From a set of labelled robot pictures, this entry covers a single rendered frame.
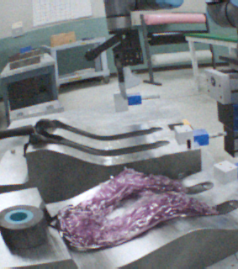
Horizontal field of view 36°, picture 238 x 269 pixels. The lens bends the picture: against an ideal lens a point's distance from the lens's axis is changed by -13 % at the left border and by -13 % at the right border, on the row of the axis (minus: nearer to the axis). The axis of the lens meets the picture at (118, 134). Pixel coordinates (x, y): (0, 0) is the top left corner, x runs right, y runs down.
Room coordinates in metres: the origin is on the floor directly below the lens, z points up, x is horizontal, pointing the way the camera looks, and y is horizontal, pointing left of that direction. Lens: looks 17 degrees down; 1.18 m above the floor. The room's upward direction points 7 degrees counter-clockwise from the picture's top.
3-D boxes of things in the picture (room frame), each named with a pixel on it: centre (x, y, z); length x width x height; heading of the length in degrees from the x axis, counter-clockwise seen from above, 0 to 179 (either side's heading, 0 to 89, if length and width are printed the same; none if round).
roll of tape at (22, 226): (0.45, 0.15, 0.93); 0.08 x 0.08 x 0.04
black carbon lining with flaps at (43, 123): (0.90, 0.06, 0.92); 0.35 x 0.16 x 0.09; 91
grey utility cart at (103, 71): (6.76, 0.60, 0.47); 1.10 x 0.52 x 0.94; 109
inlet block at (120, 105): (1.14, -0.07, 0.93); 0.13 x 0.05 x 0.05; 91
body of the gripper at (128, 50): (1.14, -0.05, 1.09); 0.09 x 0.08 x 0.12; 91
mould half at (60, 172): (0.91, 0.08, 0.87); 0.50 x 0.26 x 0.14; 91
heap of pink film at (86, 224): (0.56, -0.01, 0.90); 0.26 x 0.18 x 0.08; 108
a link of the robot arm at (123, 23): (1.14, -0.04, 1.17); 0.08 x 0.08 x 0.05
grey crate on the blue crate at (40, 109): (3.94, 0.83, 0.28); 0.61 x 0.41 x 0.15; 102
